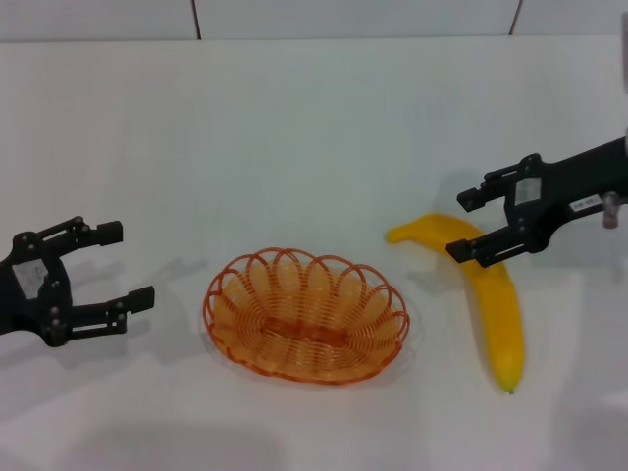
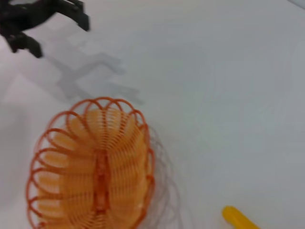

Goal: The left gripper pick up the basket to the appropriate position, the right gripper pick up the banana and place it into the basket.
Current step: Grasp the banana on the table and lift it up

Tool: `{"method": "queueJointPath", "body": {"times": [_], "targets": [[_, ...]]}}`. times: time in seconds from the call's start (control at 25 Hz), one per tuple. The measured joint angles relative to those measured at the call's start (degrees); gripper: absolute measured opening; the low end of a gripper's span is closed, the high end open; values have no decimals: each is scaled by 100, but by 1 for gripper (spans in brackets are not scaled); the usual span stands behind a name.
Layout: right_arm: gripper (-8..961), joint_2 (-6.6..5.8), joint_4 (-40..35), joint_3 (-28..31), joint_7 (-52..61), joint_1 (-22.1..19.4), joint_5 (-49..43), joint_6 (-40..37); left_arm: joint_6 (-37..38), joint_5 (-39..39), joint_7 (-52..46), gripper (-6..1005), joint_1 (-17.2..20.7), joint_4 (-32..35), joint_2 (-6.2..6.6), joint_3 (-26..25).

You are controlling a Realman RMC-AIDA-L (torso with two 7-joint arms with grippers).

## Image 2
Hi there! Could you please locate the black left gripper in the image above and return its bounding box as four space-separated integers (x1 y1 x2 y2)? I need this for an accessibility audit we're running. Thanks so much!
0 0 91 59

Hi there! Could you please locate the orange wire basket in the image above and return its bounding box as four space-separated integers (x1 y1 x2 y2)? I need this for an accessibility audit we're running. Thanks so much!
26 96 156 229

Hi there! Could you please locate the yellow banana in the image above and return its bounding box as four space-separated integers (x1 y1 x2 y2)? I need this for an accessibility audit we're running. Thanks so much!
222 205 261 229

